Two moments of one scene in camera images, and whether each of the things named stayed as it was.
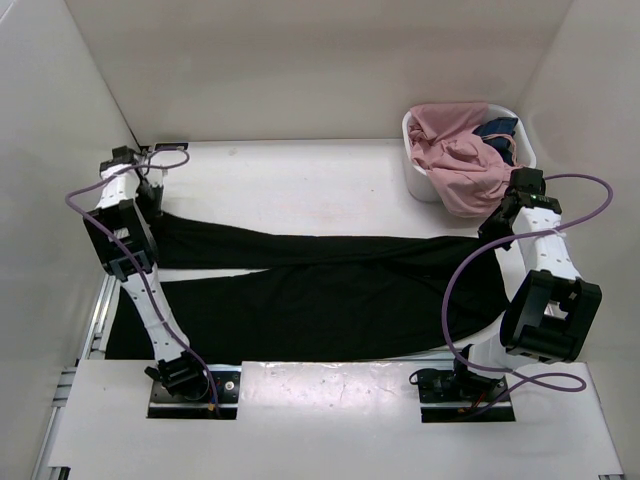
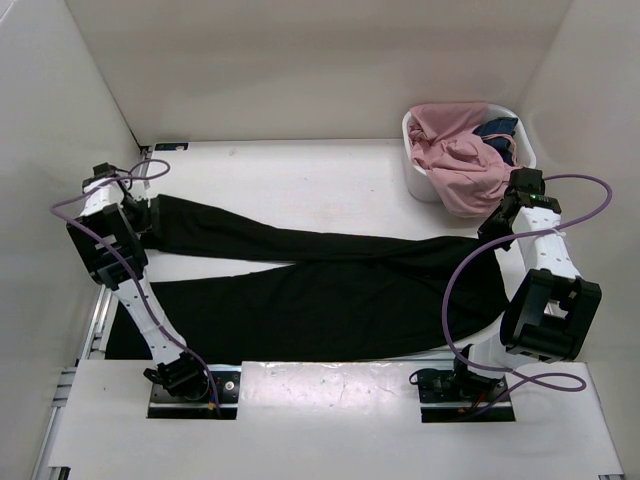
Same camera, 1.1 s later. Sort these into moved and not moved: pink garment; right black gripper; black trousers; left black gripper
Moved: left black gripper
Not moved: right black gripper; pink garment; black trousers
